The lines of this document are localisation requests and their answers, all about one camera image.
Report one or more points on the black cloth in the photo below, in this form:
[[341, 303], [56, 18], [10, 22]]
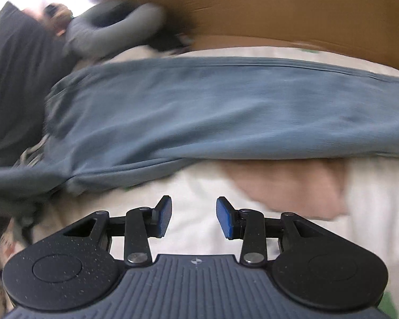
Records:
[[169, 43]]

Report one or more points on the blue denim pants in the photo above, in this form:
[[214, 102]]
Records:
[[202, 116]]

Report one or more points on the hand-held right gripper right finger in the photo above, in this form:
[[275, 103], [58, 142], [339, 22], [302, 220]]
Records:
[[224, 217]]

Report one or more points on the dark grey pillow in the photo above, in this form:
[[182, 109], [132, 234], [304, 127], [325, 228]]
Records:
[[13, 83]]

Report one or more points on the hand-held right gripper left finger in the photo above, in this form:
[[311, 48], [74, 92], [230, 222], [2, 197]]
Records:
[[164, 216]]

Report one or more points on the bear print bed sheet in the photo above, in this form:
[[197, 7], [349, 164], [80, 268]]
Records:
[[193, 189]]

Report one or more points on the flattened cardboard sheet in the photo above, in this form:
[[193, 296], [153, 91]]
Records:
[[269, 6]]

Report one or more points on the grey neck pillow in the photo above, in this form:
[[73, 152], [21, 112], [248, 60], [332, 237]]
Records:
[[119, 30]]

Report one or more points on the small brown teddy bear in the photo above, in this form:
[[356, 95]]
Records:
[[58, 16]]

